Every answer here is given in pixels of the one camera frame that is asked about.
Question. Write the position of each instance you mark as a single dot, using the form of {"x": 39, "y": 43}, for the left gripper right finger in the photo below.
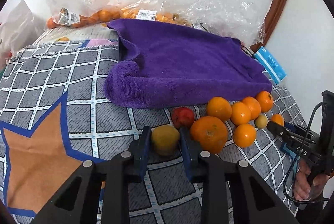
{"x": 235, "y": 185}

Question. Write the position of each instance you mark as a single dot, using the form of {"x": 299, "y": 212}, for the brown wooden door frame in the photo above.
{"x": 270, "y": 21}

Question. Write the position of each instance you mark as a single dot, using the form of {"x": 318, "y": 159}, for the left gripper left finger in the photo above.
{"x": 76, "y": 201}

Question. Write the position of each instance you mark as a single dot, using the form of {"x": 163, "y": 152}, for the oval orange kumquat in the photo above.
{"x": 278, "y": 119}

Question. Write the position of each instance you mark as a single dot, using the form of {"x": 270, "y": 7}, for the small yellow-green fruit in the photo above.
{"x": 261, "y": 121}

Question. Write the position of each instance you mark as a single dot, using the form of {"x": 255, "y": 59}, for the grey checkered star tablecloth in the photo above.
{"x": 94, "y": 127}

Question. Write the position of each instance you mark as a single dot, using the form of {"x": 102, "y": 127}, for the purple towel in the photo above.
{"x": 165, "y": 65}

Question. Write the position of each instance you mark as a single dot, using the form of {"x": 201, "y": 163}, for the white plastic bag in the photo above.
{"x": 20, "y": 29}

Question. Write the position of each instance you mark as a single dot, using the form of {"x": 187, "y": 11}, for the large orange with stem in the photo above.
{"x": 265, "y": 100}

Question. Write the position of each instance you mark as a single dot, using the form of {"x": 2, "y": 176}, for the small orange behind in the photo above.
{"x": 241, "y": 114}

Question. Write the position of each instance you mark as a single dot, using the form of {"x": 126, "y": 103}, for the clear bag of oranges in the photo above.
{"x": 81, "y": 13}

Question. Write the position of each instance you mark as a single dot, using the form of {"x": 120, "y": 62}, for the large orange behind tomato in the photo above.
{"x": 220, "y": 108}

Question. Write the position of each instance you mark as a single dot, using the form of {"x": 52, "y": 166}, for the small orange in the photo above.
{"x": 241, "y": 114}
{"x": 244, "y": 135}

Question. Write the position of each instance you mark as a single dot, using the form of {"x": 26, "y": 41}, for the small orange front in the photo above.
{"x": 244, "y": 135}

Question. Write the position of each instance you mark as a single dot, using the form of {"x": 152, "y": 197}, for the clear crumpled plastic bag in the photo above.
{"x": 228, "y": 18}

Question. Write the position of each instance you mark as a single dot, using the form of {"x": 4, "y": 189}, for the round orange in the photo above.
{"x": 253, "y": 105}

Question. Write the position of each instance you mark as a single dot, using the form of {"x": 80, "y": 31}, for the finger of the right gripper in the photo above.
{"x": 278, "y": 129}

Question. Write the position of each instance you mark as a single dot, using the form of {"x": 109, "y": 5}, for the right hand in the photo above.
{"x": 304, "y": 191}

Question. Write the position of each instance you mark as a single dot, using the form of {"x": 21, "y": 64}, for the small red tomato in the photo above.
{"x": 182, "y": 117}

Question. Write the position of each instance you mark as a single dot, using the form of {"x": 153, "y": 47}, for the large orange near gripper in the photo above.
{"x": 210, "y": 132}

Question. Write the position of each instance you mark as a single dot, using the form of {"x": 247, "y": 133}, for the blue tissue box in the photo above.
{"x": 273, "y": 67}

